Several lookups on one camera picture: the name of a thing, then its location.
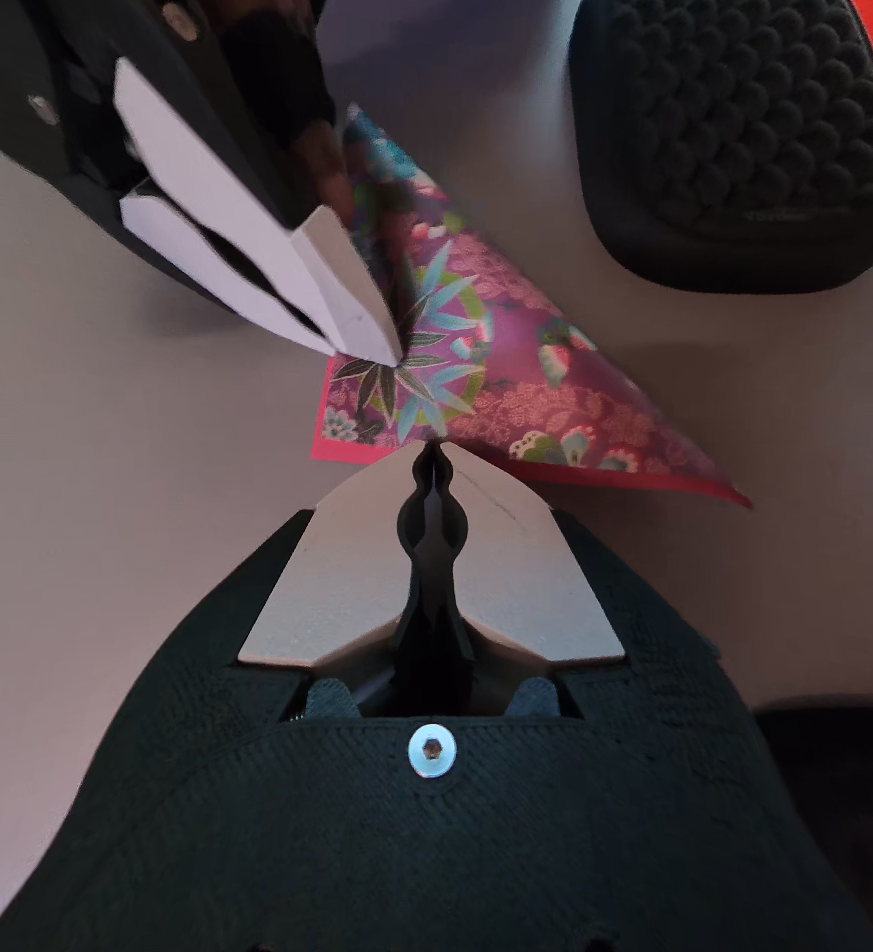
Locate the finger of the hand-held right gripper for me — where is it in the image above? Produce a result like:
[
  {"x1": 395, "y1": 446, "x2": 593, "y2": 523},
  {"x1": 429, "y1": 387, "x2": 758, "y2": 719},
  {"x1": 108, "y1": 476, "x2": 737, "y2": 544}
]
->
[
  {"x1": 118, "y1": 184, "x2": 338, "y2": 358},
  {"x1": 111, "y1": 57, "x2": 402, "y2": 368}
]

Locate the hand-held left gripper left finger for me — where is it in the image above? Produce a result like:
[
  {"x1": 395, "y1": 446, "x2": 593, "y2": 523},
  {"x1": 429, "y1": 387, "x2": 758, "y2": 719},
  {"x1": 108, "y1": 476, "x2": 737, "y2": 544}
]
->
[{"x1": 237, "y1": 441, "x2": 438, "y2": 696}]

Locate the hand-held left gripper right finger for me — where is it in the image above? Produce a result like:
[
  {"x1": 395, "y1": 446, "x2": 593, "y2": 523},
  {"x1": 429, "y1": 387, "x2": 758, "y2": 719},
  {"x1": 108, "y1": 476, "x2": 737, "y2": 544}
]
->
[{"x1": 436, "y1": 441, "x2": 627, "y2": 696}]

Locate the floral pink origami paper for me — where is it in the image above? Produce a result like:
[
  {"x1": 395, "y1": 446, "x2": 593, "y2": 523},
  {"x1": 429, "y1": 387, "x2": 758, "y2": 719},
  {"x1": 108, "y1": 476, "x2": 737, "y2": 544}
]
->
[{"x1": 310, "y1": 104, "x2": 753, "y2": 510}]

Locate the black bumpy seat cushion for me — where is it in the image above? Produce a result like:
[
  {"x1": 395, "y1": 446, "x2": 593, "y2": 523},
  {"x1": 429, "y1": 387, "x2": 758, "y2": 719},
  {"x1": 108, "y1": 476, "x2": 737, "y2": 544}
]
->
[{"x1": 569, "y1": 0, "x2": 873, "y2": 295}]

